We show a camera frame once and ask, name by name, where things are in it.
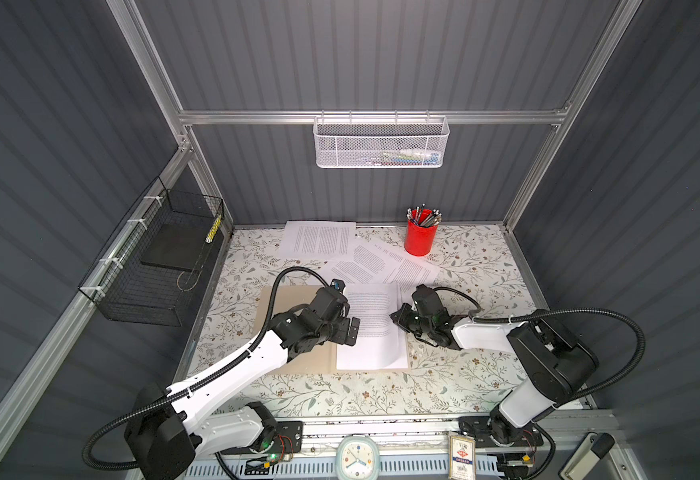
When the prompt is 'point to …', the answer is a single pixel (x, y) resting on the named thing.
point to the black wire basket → (149, 271)
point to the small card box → (461, 458)
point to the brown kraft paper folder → (321, 360)
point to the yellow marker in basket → (210, 236)
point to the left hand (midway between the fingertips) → (343, 321)
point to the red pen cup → (421, 230)
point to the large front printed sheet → (380, 343)
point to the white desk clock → (357, 458)
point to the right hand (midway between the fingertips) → (391, 317)
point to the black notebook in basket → (179, 245)
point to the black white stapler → (585, 455)
